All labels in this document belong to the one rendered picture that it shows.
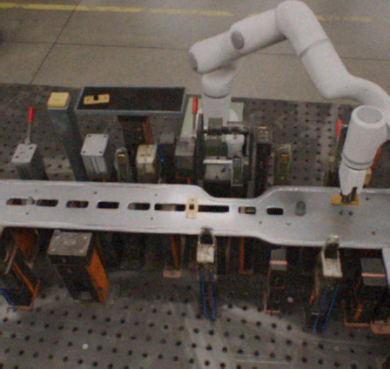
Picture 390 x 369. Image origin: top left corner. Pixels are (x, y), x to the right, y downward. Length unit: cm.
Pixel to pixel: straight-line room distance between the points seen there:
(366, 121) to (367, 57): 272
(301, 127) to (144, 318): 110
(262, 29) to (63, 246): 86
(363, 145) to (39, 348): 119
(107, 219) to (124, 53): 257
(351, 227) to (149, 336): 73
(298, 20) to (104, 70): 265
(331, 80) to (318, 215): 46
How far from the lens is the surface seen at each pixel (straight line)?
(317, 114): 234
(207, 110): 201
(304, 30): 134
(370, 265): 152
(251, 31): 146
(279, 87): 357
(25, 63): 415
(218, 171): 169
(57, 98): 178
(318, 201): 159
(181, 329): 169
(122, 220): 155
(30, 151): 176
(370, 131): 126
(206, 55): 177
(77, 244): 150
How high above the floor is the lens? 224
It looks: 49 degrees down
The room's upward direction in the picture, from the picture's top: 4 degrees counter-clockwise
